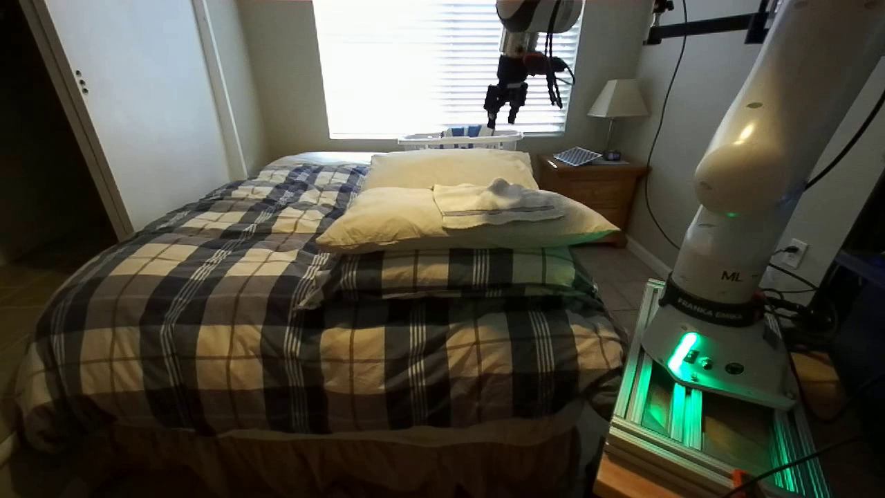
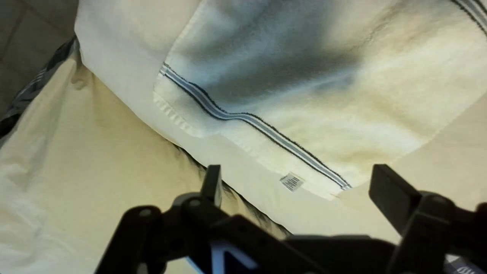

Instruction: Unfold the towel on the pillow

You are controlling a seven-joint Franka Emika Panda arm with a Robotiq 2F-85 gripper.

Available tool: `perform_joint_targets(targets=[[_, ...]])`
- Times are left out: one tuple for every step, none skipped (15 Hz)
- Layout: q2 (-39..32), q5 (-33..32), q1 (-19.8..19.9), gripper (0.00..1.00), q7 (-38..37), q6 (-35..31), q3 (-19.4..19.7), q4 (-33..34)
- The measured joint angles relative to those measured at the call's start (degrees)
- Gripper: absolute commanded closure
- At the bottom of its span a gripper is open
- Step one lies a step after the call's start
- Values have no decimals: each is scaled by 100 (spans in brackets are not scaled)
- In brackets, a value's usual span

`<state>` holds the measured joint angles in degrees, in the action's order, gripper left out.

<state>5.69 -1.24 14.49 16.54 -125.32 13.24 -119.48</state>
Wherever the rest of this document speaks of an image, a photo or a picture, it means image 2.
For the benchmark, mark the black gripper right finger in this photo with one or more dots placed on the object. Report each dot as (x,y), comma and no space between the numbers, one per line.
(436,222)

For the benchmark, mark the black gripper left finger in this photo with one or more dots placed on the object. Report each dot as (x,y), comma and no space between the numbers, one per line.
(152,238)

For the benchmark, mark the white towel with grey stripes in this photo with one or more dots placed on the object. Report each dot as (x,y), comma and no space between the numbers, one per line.
(305,76)

